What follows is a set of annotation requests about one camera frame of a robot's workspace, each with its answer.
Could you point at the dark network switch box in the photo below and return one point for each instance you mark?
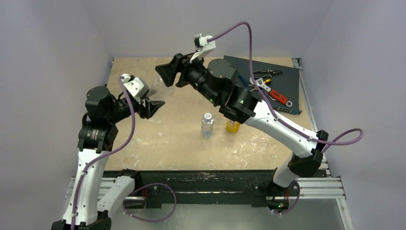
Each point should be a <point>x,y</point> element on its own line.
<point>286,83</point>

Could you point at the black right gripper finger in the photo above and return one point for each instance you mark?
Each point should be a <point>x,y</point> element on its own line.
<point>179,58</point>
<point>168,72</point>

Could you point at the red handled tool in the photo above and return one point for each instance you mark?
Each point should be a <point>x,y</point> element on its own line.
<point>280,98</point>

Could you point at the blue handled pliers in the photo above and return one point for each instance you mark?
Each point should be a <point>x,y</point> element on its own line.
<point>243,80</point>

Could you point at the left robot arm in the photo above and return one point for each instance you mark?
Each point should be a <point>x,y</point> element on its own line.
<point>86,210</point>

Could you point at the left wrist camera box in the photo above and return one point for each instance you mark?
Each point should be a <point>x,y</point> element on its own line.
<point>135,86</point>

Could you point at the black handled cutters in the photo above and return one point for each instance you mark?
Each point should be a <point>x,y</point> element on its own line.
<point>266,73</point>

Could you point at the yellow juice bottle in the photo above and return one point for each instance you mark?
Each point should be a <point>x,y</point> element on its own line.
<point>232,126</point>

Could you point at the adjustable wrench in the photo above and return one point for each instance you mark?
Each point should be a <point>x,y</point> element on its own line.
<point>263,83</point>

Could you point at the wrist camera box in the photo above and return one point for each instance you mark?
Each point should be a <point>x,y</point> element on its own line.
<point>135,86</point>
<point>203,45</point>

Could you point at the clear bottle QR cap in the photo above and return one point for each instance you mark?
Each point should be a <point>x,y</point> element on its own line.
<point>159,91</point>

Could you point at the small clear water bottle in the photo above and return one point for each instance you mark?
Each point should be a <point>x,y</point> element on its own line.
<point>207,125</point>

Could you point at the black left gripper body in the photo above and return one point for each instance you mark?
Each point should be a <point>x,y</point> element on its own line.
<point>138,107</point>

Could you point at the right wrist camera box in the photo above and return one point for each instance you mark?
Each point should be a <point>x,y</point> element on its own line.
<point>203,45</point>

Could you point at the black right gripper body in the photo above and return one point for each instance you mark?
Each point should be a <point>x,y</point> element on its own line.
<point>182,72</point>

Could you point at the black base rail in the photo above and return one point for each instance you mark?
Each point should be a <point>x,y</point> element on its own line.
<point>223,187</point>

